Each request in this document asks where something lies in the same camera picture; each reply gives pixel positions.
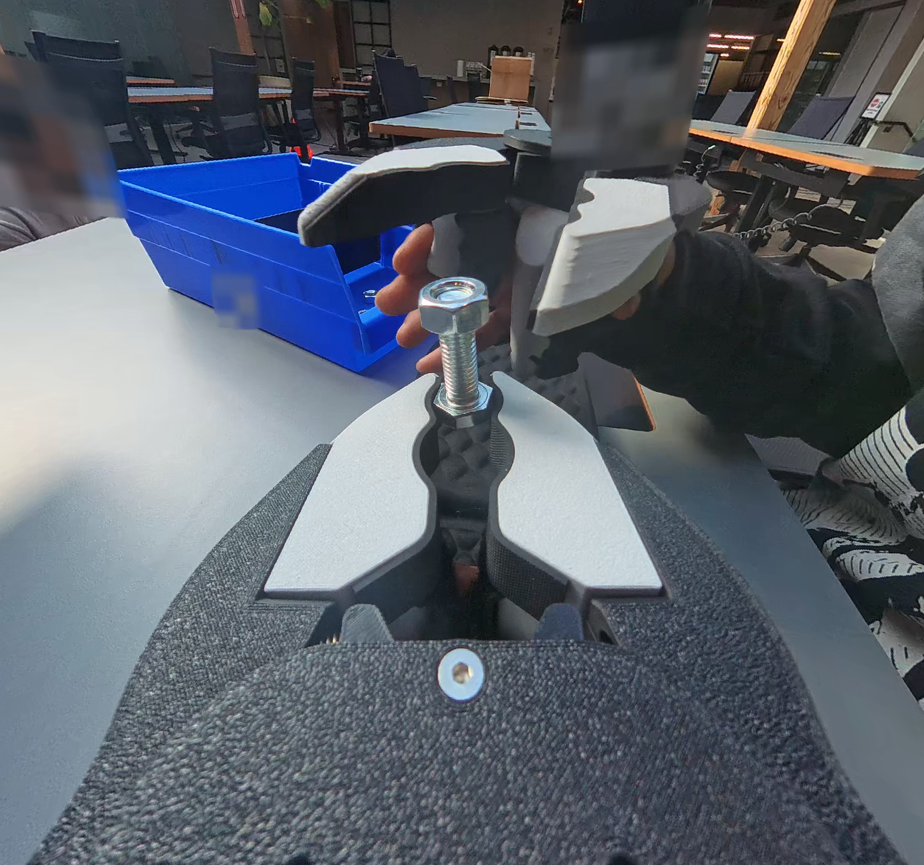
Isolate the silver bolt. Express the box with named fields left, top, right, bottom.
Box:
left=432, top=331, right=495, bottom=418

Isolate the person's right hand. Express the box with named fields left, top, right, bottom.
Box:
left=375, top=222, right=732, bottom=418

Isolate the grey fleece garment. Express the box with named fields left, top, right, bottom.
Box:
left=870, top=215, right=924, bottom=404

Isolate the person's patterned clothing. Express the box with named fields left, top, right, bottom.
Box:
left=783, top=403, right=924, bottom=700

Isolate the black honeycomb wrist rest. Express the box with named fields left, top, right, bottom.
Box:
left=433, top=345, right=600, bottom=519

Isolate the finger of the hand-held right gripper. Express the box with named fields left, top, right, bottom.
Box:
left=530, top=178, right=684, bottom=337
left=298, top=143, right=513, bottom=250

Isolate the black bin divider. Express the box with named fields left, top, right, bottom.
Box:
left=254, top=208, right=384, bottom=275

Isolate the blue plastic bin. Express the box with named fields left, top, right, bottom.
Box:
left=117, top=152, right=434, bottom=374

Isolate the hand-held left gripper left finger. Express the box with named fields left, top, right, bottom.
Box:
left=261, top=374, right=452, bottom=602

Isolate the dark mesh chair seat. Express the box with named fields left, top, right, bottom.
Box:
left=751, top=435, right=831, bottom=487

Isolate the person's right forearm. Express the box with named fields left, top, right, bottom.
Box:
left=722, top=215, right=924, bottom=458

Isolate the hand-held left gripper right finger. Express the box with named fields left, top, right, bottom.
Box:
left=485, top=372, right=665, bottom=600

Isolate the grey wood-edged table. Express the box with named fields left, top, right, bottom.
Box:
left=689, top=120, right=924, bottom=180
left=126, top=85, right=293, bottom=104
left=370, top=103, right=553, bottom=140

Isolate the wooden box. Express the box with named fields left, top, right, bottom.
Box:
left=489, top=56, right=534, bottom=102

